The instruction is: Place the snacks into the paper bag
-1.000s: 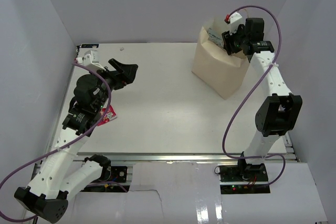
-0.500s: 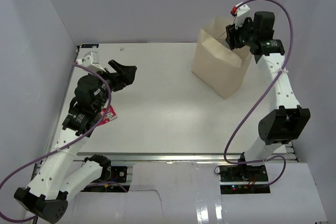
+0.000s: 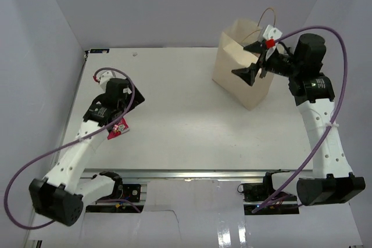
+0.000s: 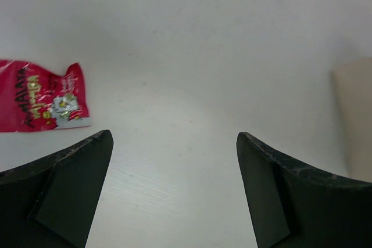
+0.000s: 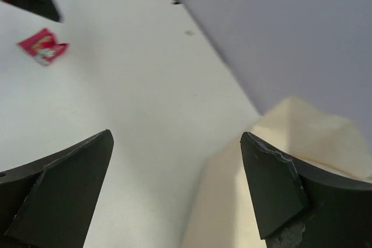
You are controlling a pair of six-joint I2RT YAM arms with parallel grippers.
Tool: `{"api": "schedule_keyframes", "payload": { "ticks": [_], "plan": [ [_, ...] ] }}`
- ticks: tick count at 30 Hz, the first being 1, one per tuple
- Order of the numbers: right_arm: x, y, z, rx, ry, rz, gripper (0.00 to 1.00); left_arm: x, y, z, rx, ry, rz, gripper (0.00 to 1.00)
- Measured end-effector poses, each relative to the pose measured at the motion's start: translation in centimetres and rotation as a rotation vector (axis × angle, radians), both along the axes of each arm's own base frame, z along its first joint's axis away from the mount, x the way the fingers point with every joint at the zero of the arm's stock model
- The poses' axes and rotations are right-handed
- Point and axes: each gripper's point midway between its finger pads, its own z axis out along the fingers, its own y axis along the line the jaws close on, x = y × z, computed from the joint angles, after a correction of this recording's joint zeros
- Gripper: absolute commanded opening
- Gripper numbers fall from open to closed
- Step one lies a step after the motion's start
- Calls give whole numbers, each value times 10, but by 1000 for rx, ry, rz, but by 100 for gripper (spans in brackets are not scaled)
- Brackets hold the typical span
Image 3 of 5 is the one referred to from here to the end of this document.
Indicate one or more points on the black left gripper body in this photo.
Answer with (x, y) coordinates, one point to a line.
(125, 102)

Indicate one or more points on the white front cover sheet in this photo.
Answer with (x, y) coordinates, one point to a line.
(204, 214)

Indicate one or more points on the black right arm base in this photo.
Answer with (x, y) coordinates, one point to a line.
(255, 193)

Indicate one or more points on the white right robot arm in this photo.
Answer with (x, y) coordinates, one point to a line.
(332, 180)

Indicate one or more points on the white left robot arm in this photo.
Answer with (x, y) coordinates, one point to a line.
(59, 195)

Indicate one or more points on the beige paper bag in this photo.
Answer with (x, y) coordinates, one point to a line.
(231, 68)

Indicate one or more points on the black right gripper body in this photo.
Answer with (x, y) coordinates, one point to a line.
(281, 64)

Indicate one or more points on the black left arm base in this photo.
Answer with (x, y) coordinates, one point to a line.
(125, 192)

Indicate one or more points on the pink snack packet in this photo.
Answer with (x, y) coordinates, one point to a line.
(118, 129)

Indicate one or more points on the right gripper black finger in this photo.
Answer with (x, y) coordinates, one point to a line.
(248, 74)
(258, 47)

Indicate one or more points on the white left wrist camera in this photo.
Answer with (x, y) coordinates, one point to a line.
(104, 77)

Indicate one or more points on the aluminium table frame rail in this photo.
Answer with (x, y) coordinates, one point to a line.
(191, 174)

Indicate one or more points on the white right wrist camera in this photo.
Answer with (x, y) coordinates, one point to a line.
(269, 37)

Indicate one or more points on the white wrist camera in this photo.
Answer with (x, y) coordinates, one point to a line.
(104, 77)
(269, 37)

